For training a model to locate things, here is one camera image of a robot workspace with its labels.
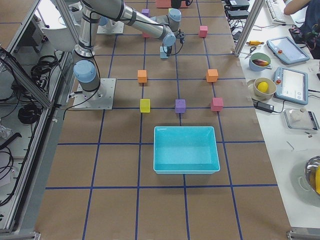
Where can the aluminium frame post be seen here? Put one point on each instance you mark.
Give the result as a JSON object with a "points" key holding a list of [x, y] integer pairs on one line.
{"points": [[250, 21]]}

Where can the pink plastic tray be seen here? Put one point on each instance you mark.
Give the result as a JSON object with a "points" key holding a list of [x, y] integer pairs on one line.
{"points": [[168, 3]]}

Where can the black power adapter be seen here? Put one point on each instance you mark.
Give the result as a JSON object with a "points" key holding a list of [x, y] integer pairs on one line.
{"points": [[264, 107]]}

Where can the light blue block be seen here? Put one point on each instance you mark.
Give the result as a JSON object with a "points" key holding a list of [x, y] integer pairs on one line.
{"points": [[163, 52]]}

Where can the purple block near left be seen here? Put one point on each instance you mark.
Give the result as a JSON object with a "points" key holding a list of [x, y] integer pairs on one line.
{"points": [[146, 12]]}

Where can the gold metal cylinder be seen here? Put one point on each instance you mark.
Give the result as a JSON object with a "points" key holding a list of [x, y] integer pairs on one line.
{"points": [[254, 43]]}

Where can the dark pink block near left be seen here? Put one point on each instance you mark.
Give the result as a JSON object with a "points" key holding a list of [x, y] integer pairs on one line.
{"points": [[146, 35]]}

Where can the orange block near right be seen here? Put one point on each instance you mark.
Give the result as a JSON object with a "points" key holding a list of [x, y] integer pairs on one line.
{"points": [[142, 76]]}

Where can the person at desk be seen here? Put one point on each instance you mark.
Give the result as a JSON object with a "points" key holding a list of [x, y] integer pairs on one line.
{"points": [[310, 29]]}

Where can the yellow foam block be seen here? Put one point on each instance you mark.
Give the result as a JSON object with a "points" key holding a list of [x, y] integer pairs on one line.
{"points": [[145, 105]]}

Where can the orange block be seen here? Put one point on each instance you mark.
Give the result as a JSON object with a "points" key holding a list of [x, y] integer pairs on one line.
{"points": [[212, 75], [142, 76]]}

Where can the teach pendant far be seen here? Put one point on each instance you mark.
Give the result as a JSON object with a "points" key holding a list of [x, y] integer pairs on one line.
{"points": [[286, 50]]}

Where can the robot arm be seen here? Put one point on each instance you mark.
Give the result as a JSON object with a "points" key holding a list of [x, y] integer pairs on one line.
{"points": [[177, 4], [165, 28]]}

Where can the kitchen scale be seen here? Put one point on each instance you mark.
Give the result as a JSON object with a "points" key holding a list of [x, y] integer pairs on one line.
{"points": [[301, 119]]}

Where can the bowl with lemon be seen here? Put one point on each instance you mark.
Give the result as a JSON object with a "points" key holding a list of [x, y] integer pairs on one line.
{"points": [[256, 94]]}

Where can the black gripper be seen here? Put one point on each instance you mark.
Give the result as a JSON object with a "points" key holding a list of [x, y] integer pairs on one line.
{"points": [[168, 47]]}

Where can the orange block far right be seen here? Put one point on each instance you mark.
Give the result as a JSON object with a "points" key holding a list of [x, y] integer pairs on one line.
{"points": [[212, 75]]}

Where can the pink block far right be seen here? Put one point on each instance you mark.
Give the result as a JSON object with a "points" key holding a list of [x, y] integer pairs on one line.
{"points": [[216, 104]]}

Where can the white keyboard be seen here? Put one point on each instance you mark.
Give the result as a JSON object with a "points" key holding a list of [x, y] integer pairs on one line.
{"points": [[274, 11]]}

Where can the black electronics box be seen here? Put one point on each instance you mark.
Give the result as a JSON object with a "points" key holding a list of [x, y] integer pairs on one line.
{"points": [[236, 9]]}

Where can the yellow lemon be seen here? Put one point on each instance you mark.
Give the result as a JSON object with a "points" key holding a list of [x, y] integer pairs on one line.
{"points": [[263, 87]]}

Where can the green bowl with eggplant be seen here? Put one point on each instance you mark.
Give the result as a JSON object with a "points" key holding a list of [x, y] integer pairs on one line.
{"points": [[259, 62]]}

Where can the teach pendant near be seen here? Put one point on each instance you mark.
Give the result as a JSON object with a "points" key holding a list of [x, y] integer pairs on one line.
{"points": [[291, 85]]}

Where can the pink block far left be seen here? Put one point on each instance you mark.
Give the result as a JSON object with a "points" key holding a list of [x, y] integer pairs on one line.
{"points": [[203, 31]]}

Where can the purple block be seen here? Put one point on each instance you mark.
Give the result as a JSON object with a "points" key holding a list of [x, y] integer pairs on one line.
{"points": [[180, 106], [146, 12]]}

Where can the teach pendant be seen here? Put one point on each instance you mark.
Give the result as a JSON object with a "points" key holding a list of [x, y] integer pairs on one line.
{"points": [[286, 50], [291, 85]]}

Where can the steel bowl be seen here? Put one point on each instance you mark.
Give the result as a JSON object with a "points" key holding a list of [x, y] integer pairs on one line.
{"points": [[310, 181]]}

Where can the cyan plastic bin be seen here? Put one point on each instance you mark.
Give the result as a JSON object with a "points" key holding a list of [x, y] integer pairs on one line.
{"points": [[187, 150]]}

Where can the black scissors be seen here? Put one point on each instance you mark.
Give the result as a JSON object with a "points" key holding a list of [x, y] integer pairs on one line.
{"points": [[251, 50]]}

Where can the purple block right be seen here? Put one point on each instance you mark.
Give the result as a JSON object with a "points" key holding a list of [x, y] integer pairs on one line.
{"points": [[180, 106]]}

